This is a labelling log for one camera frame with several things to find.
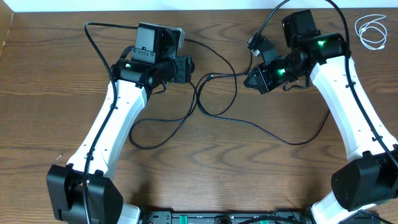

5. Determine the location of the thin black USB cable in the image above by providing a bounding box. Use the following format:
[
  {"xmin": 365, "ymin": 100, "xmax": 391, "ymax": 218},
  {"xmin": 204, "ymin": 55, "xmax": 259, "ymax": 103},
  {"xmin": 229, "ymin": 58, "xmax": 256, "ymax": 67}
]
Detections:
[{"xmin": 127, "ymin": 37, "xmax": 239, "ymax": 151}]

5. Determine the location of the white USB cable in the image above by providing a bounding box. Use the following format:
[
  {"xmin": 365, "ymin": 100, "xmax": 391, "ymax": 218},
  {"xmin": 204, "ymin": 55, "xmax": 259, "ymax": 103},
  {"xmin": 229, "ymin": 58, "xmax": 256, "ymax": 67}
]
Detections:
[{"xmin": 354, "ymin": 14, "xmax": 388, "ymax": 51}]

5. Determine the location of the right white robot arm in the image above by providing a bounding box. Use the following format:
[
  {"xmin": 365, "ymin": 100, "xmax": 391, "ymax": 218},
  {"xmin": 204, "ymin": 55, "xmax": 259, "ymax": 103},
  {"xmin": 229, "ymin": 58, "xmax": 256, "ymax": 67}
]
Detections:
[{"xmin": 244, "ymin": 31, "xmax": 397, "ymax": 223}]

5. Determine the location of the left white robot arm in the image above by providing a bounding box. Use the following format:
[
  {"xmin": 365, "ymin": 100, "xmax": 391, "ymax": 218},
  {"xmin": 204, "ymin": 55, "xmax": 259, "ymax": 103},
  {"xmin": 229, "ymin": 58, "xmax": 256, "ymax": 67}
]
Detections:
[{"xmin": 46, "ymin": 56, "xmax": 195, "ymax": 223}]

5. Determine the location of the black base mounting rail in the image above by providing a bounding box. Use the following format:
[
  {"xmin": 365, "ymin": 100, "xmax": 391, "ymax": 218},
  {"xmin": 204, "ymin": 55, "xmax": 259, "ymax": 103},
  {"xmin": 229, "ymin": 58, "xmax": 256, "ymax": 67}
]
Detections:
[{"xmin": 138, "ymin": 210, "xmax": 382, "ymax": 224}]

